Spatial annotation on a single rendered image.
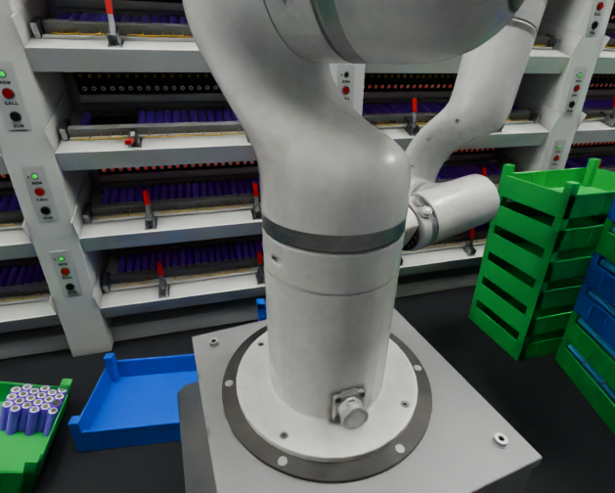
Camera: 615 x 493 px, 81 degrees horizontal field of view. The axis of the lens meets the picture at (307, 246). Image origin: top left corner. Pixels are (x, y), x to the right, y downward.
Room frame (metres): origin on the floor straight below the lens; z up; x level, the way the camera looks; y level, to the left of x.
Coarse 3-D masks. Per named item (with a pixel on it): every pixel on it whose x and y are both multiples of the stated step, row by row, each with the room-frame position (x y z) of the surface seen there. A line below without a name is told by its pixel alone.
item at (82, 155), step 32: (64, 96) 0.92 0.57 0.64; (96, 96) 0.96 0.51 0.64; (128, 96) 0.98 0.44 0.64; (160, 96) 1.00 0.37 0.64; (192, 96) 1.02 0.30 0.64; (64, 128) 0.82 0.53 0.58; (64, 160) 0.79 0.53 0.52; (96, 160) 0.81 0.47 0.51; (128, 160) 0.83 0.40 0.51; (160, 160) 0.85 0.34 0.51; (192, 160) 0.87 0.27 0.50; (224, 160) 0.89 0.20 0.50
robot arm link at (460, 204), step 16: (464, 176) 0.58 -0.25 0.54; (480, 176) 0.56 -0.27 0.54; (416, 192) 0.54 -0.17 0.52; (432, 192) 0.52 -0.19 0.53; (448, 192) 0.52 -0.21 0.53; (464, 192) 0.53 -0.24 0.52; (480, 192) 0.53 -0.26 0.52; (496, 192) 0.54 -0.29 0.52; (432, 208) 0.49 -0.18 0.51; (448, 208) 0.50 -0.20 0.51; (464, 208) 0.51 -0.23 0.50; (480, 208) 0.52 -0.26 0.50; (496, 208) 0.54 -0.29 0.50; (448, 224) 0.49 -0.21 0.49; (464, 224) 0.51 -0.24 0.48; (480, 224) 0.54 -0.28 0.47
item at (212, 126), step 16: (80, 128) 0.84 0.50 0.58; (96, 128) 0.84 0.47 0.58; (112, 128) 0.85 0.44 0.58; (128, 128) 0.86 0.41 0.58; (144, 128) 0.87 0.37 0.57; (160, 128) 0.88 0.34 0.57; (176, 128) 0.89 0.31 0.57; (192, 128) 0.90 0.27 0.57; (208, 128) 0.91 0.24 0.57; (224, 128) 0.92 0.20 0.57; (240, 128) 0.93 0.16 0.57
